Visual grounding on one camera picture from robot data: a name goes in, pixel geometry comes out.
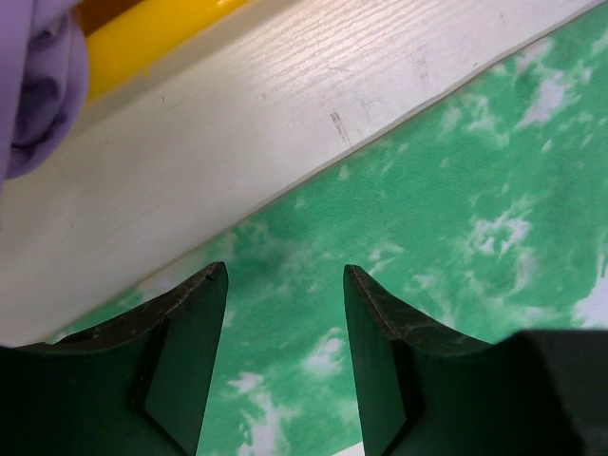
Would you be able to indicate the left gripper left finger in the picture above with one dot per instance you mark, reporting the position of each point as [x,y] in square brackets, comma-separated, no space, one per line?
[136,384]

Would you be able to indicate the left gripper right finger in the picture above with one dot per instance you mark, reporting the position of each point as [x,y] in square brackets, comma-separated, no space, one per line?
[423,388]

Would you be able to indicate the green tie-dye trousers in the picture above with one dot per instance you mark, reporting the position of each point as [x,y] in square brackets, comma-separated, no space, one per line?
[488,211]

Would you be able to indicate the purple trousers in bin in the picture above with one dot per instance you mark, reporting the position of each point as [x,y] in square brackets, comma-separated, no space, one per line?
[44,80]

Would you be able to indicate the yellow plastic bin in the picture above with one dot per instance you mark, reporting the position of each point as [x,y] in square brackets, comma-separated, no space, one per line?
[124,38]

